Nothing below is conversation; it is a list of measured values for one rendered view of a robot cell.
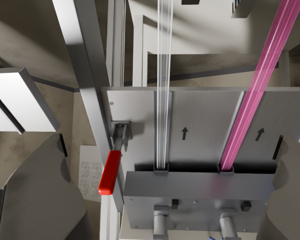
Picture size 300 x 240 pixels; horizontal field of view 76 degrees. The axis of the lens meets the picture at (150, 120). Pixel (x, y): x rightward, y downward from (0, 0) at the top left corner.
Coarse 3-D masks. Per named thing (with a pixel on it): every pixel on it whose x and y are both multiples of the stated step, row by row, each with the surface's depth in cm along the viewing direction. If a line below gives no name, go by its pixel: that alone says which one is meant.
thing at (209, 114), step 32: (128, 96) 25; (192, 96) 24; (224, 96) 24; (288, 96) 24; (192, 128) 28; (224, 128) 28; (256, 128) 28; (288, 128) 27; (128, 160) 34; (192, 160) 33; (256, 160) 32
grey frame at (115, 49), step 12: (108, 0) 50; (120, 0) 50; (108, 12) 50; (120, 12) 50; (108, 24) 50; (120, 24) 50; (108, 36) 49; (120, 36) 49; (108, 48) 49; (120, 48) 49; (108, 60) 49; (120, 60) 49; (108, 72) 48; (120, 72) 48; (120, 84) 48; (108, 204) 46; (108, 216) 46; (108, 228) 46
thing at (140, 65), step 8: (136, 16) 64; (136, 24) 64; (136, 32) 64; (136, 40) 64; (136, 48) 63; (136, 56) 63; (144, 56) 91; (280, 56) 89; (288, 56) 88; (136, 64) 63; (144, 64) 91; (280, 64) 89; (288, 64) 88; (136, 72) 63; (144, 72) 90; (280, 72) 89; (288, 72) 87; (136, 80) 62; (144, 80) 90; (280, 80) 89; (288, 80) 87
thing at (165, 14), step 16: (160, 0) 17; (160, 16) 17; (160, 32) 18; (160, 48) 19; (160, 64) 21; (160, 80) 22; (160, 96) 23; (160, 112) 25; (160, 128) 27; (160, 144) 29; (160, 160) 32
